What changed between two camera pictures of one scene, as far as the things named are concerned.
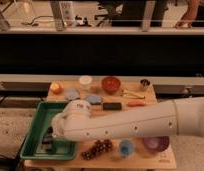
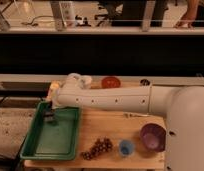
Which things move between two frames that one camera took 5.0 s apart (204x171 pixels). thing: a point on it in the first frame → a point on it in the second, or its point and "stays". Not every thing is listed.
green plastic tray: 32,147 stays
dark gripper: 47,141 → 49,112
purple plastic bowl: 157,144 stays
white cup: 85,81 stays
